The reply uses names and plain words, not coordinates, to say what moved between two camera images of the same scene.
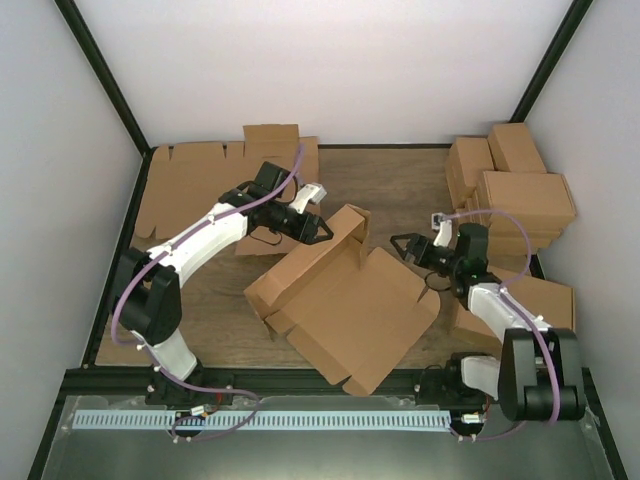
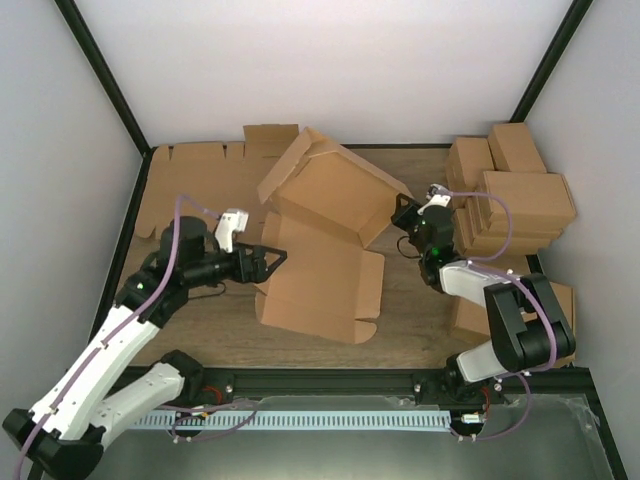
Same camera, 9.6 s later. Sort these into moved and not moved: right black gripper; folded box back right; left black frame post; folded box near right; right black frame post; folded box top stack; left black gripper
Moved: left black gripper; right black gripper
Not moved: folded box top stack; left black frame post; folded box near right; right black frame post; folded box back right
